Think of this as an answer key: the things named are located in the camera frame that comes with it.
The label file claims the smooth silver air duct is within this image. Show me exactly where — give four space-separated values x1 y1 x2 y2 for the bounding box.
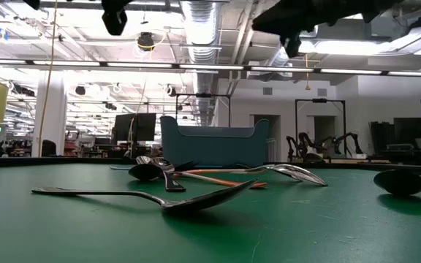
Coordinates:
265 36 343 80

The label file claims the green table mat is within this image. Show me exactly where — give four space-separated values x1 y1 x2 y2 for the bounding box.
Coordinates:
0 162 421 263

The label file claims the white building column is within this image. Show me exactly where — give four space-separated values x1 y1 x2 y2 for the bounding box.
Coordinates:
31 71 68 158

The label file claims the black metal rig frame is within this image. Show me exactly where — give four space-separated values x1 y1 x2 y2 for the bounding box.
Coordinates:
294 97 347 161
175 93 232 128

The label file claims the dark spoon with blue handle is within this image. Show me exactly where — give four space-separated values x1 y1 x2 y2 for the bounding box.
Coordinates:
373 169 421 197

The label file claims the black monitor on desk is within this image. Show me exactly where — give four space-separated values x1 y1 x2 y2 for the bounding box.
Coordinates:
369 116 421 164

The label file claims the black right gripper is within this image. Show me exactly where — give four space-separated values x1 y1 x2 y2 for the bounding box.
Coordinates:
252 0 346 58

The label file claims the black ceiling dome camera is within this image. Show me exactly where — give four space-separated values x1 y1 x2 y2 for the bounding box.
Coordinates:
136 31 156 52

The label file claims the grey-blue plastic bin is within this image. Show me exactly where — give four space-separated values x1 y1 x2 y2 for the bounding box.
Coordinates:
159 115 270 168

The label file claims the corrugated silver air duct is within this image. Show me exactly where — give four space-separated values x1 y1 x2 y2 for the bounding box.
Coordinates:
178 0 223 127

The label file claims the black monitor on stand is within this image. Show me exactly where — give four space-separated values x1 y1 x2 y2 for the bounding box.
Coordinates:
113 112 158 159

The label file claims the long white light bar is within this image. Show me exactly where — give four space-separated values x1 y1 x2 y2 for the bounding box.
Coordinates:
0 58 421 78

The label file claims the dark steel spoon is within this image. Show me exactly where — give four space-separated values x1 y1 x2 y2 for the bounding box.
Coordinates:
127 163 163 181
151 156 186 194
31 177 261 216

